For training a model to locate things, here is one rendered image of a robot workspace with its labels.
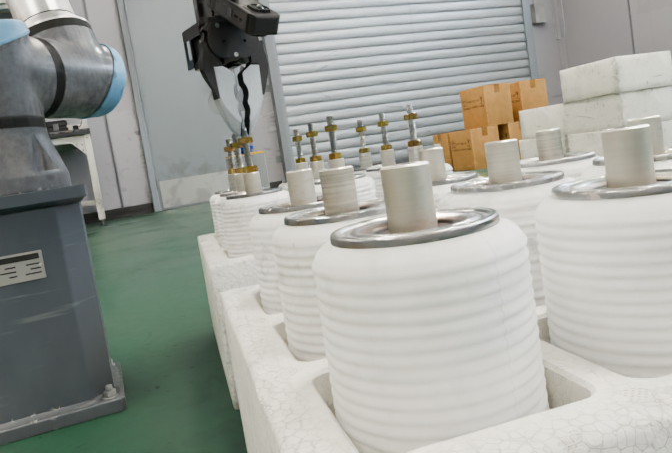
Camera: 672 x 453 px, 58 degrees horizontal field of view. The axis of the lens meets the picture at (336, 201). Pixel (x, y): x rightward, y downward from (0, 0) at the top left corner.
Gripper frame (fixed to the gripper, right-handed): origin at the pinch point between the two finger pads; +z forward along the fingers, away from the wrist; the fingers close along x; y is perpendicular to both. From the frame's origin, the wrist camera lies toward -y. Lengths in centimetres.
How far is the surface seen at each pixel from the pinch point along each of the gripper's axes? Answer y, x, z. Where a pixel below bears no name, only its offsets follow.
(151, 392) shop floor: 12.7, 14.7, 34.4
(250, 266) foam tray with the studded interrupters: -5.7, 5.3, 17.3
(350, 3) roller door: 424, -356, -139
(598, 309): -56, 12, 14
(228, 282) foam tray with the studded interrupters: -4.8, 8.0, 18.7
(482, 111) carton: 235, -314, -6
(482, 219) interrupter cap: -55, 18, 9
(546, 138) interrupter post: -37.7, -10.5, 7.0
